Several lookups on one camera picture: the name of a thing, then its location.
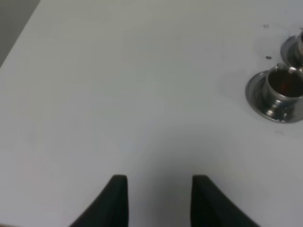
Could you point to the near stainless steel saucer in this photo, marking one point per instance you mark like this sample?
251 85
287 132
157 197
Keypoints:
254 96

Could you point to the far stainless steel teacup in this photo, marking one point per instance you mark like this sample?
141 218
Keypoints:
300 44

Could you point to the far stainless steel saucer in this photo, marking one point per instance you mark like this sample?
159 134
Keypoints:
289 52

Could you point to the stainless steel saucer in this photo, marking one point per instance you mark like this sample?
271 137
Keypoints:
254 96
289 52

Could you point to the stainless steel teacup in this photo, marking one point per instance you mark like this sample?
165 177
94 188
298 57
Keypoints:
284 87
300 44

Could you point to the near stainless steel teacup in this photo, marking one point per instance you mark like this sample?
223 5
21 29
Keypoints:
284 87

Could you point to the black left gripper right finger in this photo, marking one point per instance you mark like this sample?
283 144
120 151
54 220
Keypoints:
210 207

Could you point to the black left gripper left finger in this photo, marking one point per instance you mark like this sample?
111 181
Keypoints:
110 208

